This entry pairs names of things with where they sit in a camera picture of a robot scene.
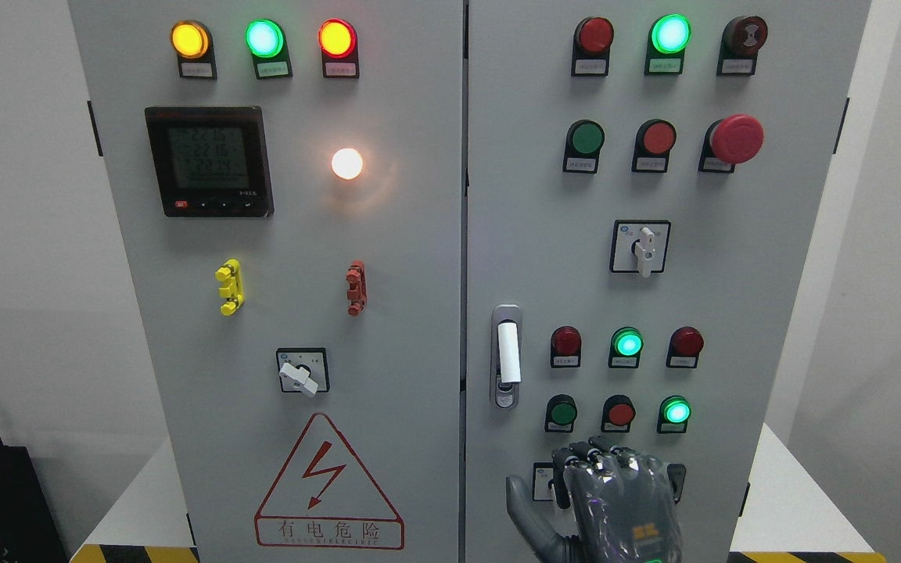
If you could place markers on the grey cabinet door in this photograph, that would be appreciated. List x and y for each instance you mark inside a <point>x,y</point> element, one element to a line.
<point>542,238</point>
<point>395,368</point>

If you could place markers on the green push button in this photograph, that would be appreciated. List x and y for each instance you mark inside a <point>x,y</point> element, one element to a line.
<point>561,413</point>
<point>583,143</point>

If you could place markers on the green push button lower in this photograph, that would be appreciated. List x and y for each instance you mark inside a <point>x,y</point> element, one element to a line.
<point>561,413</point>

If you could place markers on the silver door handle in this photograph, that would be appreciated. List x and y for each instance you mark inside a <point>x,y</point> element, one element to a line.
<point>505,359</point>

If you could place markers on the green indicator light middle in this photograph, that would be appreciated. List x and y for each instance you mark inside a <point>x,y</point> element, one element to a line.
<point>625,348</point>

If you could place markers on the black selector knob switch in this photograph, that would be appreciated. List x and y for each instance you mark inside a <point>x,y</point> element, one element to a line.
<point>676,474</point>

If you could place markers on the grey left cabinet door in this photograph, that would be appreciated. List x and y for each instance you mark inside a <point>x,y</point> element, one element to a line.
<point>395,368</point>

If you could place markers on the red push button upper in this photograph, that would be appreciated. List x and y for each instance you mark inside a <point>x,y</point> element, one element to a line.
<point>654,141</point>

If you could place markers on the dark red buzzer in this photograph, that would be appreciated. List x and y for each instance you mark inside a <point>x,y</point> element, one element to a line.
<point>742,39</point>

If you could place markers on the yellow terminal clip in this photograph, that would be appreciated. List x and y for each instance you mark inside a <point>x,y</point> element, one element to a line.
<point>231,290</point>

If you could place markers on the red indicator light middle left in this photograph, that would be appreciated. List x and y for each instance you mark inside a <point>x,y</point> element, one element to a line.
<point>566,344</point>

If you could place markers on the red-orange indicator light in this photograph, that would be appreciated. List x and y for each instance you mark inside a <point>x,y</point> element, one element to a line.
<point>339,49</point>

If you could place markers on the green indicator light top right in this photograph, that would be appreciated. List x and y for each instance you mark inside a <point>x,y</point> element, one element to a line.
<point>667,41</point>

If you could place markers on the red emergency stop button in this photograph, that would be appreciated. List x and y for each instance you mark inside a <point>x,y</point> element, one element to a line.
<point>730,141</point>

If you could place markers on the white rotary switch lower right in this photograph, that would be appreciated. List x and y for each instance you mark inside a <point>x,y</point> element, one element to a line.
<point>542,486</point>

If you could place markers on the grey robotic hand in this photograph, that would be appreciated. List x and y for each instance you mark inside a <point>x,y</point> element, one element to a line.
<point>623,502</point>

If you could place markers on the red terminal clip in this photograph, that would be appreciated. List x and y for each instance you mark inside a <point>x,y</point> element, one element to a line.
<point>356,292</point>

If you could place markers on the red push button lower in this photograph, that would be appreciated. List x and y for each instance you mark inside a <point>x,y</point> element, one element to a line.
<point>618,414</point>

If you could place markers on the grey right cabinet door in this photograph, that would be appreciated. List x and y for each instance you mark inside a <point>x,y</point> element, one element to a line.
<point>542,238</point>

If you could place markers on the green indicator light lower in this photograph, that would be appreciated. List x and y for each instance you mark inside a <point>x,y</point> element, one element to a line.
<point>673,415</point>

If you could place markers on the black digital power meter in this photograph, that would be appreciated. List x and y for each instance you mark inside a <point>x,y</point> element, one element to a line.
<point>210,161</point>

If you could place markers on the red electric warning sticker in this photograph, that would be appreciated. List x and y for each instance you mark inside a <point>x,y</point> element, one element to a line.
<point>325,497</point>

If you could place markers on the red indicator light middle right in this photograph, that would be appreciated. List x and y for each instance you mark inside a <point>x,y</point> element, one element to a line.
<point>685,346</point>

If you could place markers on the green indicator light top left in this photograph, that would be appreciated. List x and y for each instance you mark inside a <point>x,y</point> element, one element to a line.
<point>269,48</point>

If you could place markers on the yellow indicator light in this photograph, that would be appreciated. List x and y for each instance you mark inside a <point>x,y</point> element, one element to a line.
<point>193,45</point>

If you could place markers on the white rotary switch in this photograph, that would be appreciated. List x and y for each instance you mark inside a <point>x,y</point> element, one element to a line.
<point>639,246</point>
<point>542,486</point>

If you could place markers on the red push button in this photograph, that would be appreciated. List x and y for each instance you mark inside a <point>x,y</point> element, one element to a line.
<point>654,141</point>
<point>618,414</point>

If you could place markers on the red indicator light top right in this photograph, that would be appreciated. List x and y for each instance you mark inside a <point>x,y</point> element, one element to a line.
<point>592,42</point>

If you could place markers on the green push button upper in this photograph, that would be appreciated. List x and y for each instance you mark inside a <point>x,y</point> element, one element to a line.
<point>583,143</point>

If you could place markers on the red indicator light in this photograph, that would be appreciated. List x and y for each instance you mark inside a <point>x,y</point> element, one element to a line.
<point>566,344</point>
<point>685,346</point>
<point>592,42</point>

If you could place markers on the white rotary switch upper right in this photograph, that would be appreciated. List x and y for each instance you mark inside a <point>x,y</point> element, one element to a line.
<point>639,246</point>

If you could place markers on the white glowing lamp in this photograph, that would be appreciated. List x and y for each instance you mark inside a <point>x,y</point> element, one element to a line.
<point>347,163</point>

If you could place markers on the green indicator light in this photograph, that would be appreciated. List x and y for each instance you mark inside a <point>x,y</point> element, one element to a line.
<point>269,48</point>
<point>625,348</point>
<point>673,415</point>
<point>667,41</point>

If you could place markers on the white rotary switch left door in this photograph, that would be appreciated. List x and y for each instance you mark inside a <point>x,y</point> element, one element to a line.
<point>303,370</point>

